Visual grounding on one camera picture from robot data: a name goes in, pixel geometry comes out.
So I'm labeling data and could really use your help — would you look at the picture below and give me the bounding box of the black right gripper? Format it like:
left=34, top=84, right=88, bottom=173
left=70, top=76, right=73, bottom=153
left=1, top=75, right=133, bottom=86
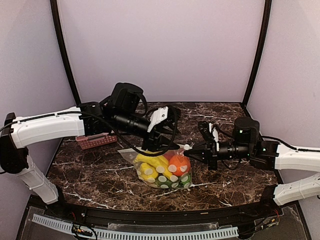
left=183, top=138, right=253, bottom=170

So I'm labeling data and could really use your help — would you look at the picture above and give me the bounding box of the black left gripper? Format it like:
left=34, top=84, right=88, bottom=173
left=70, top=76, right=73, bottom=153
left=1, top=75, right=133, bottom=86
left=114, top=109, right=181, bottom=152

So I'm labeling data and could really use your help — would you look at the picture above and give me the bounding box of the clear zip top bag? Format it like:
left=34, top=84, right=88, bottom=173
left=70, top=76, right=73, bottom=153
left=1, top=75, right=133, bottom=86
left=118, top=144, right=192, bottom=189

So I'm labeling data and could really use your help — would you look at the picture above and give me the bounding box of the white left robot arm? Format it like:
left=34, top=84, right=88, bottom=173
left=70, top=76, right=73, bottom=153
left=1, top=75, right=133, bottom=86
left=0, top=102, right=180, bottom=218

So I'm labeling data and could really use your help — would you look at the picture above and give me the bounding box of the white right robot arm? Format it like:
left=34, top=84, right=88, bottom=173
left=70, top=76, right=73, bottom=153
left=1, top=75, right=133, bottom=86
left=184, top=140, right=320, bottom=217

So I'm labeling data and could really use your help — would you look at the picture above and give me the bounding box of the yellow fake banana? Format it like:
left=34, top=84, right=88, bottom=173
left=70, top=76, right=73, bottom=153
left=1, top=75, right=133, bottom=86
left=133, top=154, right=169, bottom=174

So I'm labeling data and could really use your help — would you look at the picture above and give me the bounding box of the orange fake fruit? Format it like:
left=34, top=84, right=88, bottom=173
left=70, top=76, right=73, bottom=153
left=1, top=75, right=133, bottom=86
left=168, top=155, right=191, bottom=177

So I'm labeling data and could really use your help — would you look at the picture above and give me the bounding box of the yellow fake lemon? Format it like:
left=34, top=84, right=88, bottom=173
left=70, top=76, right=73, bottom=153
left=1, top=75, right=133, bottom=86
left=136, top=162, right=159, bottom=183

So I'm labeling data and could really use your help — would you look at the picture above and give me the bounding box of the green fake watermelon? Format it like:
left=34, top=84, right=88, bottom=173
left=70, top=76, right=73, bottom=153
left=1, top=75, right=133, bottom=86
left=153, top=173, right=193, bottom=189

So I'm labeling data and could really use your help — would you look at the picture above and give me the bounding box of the pink perforated plastic basket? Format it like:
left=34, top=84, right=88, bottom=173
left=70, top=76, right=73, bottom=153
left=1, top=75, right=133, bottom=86
left=75, top=133, right=118, bottom=150

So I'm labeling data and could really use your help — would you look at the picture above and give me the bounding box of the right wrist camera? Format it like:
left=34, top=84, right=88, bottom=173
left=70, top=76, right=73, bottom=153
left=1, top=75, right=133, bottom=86
left=197, top=116, right=261, bottom=151

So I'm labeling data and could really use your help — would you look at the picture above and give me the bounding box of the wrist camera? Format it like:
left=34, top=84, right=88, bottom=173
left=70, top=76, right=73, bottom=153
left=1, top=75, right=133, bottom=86
left=197, top=116, right=261, bottom=151
left=105, top=82, right=180, bottom=133

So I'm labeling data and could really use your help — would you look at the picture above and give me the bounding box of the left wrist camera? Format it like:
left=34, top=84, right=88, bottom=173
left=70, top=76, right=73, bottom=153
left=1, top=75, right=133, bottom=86
left=105, top=82, right=180, bottom=133

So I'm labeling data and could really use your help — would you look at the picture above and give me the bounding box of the white slotted cable duct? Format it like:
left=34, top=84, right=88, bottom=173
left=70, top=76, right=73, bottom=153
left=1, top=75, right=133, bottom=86
left=31, top=214, right=239, bottom=240

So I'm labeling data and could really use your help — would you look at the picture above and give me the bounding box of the black front rail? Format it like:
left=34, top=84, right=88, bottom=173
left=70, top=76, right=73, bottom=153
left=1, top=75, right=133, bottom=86
left=41, top=202, right=283, bottom=228

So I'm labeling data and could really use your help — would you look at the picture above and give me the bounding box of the black frame post right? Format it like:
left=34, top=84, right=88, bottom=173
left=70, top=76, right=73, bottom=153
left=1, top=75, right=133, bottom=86
left=241, top=0, right=272, bottom=109

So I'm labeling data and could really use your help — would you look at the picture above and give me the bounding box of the black frame post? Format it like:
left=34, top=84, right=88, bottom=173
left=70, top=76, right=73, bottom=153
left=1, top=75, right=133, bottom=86
left=241, top=0, right=272, bottom=109
left=49, top=0, right=81, bottom=105

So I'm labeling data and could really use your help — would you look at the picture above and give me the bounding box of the black frame post left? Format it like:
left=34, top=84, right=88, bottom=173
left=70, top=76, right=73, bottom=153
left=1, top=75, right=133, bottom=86
left=49, top=0, right=81, bottom=105

